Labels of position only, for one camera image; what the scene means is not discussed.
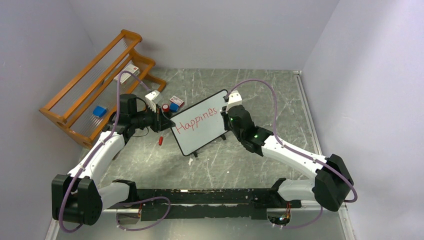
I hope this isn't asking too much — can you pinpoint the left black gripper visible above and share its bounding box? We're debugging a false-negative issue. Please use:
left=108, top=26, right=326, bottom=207
left=131, top=103, right=175, bottom=133

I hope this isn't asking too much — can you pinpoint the red marker cap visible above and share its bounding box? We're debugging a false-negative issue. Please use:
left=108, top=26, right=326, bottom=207
left=158, top=136, right=164, bottom=146

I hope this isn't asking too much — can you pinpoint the black framed whiteboard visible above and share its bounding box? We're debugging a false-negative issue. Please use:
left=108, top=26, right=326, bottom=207
left=170, top=89, right=228, bottom=156

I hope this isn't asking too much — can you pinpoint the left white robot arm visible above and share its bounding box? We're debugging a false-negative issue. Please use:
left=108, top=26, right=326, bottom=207
left=51, top=90, right=173, bottom=226

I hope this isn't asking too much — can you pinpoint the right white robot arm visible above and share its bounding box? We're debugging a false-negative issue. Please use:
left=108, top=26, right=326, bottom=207
left=220, top=105, right=354, bottom=212

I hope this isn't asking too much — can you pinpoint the blue small block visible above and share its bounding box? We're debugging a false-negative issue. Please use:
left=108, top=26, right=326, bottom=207
left=169, top=102, right=180, bottom=113

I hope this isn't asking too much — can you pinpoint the red white small box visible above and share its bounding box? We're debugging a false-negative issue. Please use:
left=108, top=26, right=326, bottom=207
left=170, top=95, right=185, bottom=108

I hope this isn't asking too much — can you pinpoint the white red box on rack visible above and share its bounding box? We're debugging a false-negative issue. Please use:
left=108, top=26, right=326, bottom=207
left=113, top=64, right=140, bottom=85

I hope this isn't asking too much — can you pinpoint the blue block on rack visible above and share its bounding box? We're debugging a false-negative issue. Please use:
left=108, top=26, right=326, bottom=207
left=92, top=105, right=108, bottom=118

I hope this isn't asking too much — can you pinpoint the orange wooden rack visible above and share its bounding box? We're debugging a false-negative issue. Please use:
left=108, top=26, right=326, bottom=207
left=39, top=29, right=167, bottom=149

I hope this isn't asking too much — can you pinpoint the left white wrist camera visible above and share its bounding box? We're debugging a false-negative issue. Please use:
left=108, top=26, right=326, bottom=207
left=144, top=90, right=163, bottom=113

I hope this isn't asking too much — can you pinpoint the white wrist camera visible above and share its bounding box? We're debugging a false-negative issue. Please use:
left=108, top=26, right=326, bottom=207
left=144, top=90, right=163, bottom=113
left=225, top=90, right=243, bottom=113

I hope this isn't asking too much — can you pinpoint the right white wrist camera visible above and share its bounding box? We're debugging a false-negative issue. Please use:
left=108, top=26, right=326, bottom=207
left=225, top=90, right=243, bottom=113

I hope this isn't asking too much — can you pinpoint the black base frame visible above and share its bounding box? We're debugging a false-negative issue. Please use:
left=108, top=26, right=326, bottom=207
left=137, top=188, right=302, bottom=221

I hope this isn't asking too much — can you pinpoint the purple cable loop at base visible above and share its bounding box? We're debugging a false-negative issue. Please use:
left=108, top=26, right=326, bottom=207
left=115, top=196, right=171, bottom=232

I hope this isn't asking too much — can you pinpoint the aluminium rail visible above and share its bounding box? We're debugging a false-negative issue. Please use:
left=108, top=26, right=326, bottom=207
left=44, top=70, right=357, bottom=240

